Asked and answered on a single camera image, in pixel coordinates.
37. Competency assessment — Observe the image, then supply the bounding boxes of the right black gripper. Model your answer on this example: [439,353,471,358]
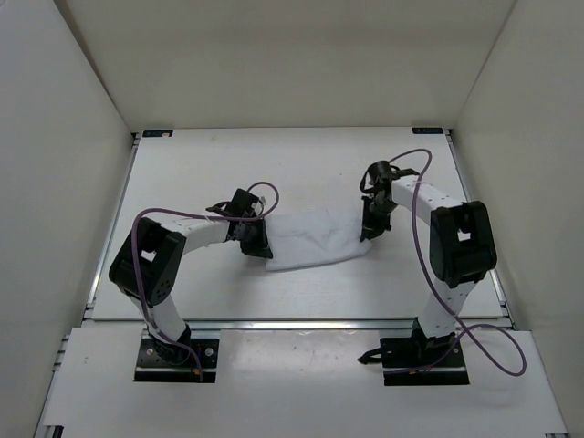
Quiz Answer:
[360,196,397,243]

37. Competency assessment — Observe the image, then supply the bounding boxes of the white skirt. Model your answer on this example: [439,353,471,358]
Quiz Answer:
[266,207,371,272]

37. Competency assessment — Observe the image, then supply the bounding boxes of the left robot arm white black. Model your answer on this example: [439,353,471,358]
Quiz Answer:
[109,188,274,363]

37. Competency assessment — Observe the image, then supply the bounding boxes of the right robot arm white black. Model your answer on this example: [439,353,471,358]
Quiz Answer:
[360,161,497,366]

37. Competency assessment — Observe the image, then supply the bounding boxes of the right corner marker label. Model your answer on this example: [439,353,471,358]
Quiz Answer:
[412,127,443,135]

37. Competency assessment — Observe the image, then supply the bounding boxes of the corner marker label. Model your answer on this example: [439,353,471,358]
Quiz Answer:
[141,130,173,138]
[412,127,443,135]

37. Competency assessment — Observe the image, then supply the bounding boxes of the left corner marker label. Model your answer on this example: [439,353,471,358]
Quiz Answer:
[141,130,173,138]

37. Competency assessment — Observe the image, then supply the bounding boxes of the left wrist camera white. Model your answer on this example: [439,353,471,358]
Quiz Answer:
[252,196,266,216]

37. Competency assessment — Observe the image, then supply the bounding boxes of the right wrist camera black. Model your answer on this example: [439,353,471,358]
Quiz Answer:
[364,161,399,186]

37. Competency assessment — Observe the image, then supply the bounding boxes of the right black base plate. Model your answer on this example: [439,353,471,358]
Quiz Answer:
[358,328,470,387]

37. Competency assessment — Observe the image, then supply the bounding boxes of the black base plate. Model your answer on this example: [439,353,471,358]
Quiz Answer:
[133,331,220,384]
[358,328,470,387]

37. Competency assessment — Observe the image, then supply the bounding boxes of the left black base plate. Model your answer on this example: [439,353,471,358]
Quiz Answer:
[133,331,220,384]

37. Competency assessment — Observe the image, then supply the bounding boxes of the aluminium front rail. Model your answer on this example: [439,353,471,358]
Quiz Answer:
[81,317,512,331]

